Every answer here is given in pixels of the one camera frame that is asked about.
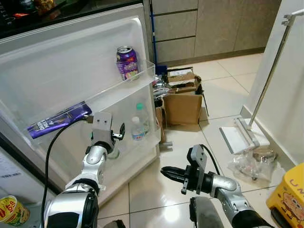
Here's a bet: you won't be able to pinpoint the clear plastic bag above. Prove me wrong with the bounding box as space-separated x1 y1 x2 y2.
228 146 282 184

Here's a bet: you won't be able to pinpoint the yellow cartoon stool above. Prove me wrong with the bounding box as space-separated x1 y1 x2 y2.
266 162 304 228

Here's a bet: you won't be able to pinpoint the yellow instant noodle cup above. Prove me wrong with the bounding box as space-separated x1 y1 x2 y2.
0 195 30 227

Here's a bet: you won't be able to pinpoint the teal-cap clear water bottle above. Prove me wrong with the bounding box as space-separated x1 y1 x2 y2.
135 102 151 134

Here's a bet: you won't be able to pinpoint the white-lined fridge door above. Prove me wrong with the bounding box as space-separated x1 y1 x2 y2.
0 4 162 206

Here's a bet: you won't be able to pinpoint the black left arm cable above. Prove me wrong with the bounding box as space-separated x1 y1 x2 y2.
44 116 94 212

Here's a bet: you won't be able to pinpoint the blue broom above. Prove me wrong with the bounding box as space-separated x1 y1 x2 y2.
149 0 168 77

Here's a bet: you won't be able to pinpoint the black kitchen countertop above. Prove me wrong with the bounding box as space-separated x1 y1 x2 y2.
0 0 145 39

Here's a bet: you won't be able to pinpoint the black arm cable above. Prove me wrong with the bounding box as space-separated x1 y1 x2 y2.
44 116 94 212
199 143 222 177

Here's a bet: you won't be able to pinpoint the grey robot body part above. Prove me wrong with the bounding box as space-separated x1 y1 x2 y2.
190 196 225 228

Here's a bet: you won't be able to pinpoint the clear greenish glass jar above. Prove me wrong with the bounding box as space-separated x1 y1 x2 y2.
106 146 120 161

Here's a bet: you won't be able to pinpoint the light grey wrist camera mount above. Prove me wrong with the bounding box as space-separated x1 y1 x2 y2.
185 144 208 194
91 112 115 144

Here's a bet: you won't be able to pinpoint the grey kitchen cabinets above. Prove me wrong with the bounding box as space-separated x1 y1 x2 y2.
151 0 282 63

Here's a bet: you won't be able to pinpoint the white flat mop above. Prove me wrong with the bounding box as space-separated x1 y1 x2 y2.
219 9 304 155

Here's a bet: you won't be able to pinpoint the clear fridge door shelf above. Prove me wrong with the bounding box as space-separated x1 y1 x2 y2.
19 60 158 141

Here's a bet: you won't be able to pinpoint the light grey right wrist camera mount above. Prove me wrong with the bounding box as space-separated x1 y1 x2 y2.
185 144 208 194

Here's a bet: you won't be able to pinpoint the colourful snack bag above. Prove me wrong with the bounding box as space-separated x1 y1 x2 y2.
33 0 58 15

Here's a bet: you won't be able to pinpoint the purple drink can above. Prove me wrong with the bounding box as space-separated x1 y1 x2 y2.
116 45 140 81

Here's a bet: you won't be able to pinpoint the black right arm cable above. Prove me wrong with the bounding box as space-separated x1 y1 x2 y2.
199 143 222 177

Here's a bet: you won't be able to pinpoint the small open cardboard box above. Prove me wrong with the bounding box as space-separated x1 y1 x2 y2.
166 68 202 94

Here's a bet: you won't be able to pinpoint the light grey left wrist camera mount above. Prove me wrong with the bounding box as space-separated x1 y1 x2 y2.
91 112 115 144

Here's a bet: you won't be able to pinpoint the purple chocolate bar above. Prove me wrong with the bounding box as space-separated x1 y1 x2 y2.
26 101 93 140

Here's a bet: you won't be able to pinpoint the crumpled plastic bags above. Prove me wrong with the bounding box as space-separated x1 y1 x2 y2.
152 75 172 101

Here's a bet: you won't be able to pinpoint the large brown cardboard box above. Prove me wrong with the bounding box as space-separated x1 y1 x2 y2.
161 90 204 127

